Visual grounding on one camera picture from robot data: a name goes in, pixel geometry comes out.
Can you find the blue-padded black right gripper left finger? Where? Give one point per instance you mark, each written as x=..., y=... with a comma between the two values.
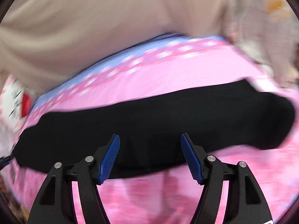
x=54, y=202

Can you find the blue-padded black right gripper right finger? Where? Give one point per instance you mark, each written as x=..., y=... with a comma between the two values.
x=246, y=202

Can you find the black pants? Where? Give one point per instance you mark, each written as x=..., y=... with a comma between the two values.
x=214, y=117

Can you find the white cat face pillow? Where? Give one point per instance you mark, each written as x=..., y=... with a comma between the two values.
x=16, y=102

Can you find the pink floral bed sheet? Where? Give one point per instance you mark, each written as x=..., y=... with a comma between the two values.
x=161, y=67

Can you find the beige duvet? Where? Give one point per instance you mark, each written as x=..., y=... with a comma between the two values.
x=46, y=42

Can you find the grey floral blanket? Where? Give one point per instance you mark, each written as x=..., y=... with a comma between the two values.
x=267, y=32

